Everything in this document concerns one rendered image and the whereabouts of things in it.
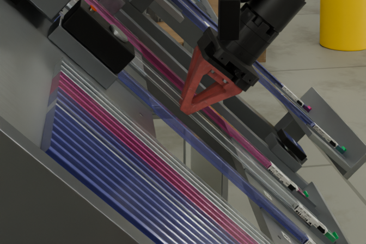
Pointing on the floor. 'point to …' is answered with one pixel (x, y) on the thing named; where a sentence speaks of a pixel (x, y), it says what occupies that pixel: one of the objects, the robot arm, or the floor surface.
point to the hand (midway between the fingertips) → (187, 105)
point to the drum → (344, 12)
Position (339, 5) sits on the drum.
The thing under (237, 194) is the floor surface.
